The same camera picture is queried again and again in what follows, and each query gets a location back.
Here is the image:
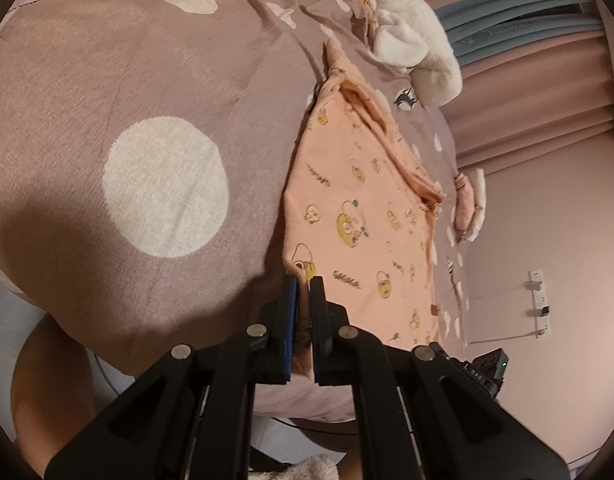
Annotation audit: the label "peach cartoon print garment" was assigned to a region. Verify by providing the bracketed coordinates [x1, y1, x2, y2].
[283, 39, 444, 350]

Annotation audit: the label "folded pink white clothes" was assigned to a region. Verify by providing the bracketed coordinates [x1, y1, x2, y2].
[453, 168, 487, 242]

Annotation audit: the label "mauve polka dot bedspread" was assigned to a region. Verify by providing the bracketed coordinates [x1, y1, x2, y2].
[0, 0, 462, 412]

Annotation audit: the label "pink curtain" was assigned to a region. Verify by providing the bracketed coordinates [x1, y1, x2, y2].
[425, 0, 614, 172]

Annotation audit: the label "white fluffy blanket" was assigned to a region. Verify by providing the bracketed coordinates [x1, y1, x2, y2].
[367, 0, 463, 107]

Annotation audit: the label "teal blue curtain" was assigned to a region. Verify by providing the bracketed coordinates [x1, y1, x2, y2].
[436, 0, 603, 67]

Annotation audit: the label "white wall power strip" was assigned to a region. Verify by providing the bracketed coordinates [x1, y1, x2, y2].
[526, 269, 551, 338]

